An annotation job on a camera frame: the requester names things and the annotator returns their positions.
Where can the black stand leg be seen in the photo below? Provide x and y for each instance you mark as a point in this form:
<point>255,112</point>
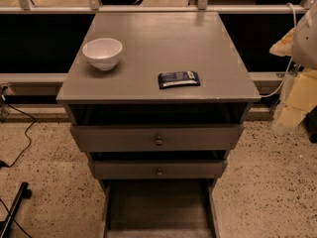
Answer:
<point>23,193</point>

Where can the grey top drawer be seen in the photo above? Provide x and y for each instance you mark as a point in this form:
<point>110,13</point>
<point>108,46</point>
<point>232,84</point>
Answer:
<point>156,138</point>

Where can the white ceramic bowl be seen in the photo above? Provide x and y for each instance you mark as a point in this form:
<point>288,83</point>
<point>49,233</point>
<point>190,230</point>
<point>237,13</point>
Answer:
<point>103,53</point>

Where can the blue rxbar blueberry wrapper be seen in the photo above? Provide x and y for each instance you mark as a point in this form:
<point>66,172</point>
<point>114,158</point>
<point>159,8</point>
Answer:
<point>177,79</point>

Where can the metal railing frame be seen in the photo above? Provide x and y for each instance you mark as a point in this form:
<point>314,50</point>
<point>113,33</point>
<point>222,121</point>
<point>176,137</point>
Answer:
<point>155,4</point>

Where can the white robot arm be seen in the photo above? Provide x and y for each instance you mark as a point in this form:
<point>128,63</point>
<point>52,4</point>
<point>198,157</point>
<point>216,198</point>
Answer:
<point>300,43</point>

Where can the grey wooden drawer cabinet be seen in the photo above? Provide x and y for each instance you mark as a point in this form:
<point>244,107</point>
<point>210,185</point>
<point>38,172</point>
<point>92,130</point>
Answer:
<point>129,93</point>

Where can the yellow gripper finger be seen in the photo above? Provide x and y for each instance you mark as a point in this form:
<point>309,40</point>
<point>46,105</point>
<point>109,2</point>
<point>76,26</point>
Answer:
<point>298,97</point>
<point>282,48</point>

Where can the grey open bottom drawer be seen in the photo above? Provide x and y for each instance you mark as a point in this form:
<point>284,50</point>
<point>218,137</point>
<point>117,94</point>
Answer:
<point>159,208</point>

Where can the grey middle drawer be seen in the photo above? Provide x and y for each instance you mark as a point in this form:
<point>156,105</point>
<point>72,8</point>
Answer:
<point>207,169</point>

